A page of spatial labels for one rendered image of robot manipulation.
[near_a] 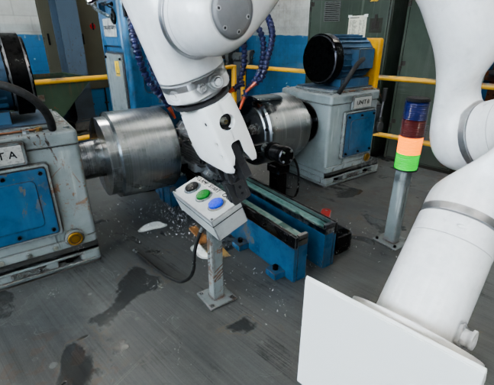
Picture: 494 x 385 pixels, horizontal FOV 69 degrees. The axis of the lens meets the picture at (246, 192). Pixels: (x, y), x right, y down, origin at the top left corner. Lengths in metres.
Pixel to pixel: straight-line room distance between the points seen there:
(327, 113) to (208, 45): 1.06
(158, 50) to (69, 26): 5.74
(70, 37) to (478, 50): 5.80
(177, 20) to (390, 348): 0.47
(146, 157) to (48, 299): 0.42
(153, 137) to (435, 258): 0.75
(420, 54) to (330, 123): 2.78
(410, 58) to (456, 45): 3.47
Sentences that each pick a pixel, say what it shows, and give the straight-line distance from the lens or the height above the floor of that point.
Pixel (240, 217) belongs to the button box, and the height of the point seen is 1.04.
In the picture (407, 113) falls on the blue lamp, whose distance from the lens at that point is 1.01.
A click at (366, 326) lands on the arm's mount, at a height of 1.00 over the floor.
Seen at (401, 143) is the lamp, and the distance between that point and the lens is 1.02.
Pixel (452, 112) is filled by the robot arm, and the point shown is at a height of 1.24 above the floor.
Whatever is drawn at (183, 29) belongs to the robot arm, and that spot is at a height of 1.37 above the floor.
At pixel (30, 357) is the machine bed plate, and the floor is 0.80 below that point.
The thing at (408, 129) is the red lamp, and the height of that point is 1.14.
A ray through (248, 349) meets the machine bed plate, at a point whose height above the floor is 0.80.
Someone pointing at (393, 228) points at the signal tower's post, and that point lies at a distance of 1.12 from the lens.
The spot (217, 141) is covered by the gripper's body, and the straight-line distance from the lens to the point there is 0.45.
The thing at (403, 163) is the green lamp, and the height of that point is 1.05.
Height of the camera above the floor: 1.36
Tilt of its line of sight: 24 degrees down
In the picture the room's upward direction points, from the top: straight up
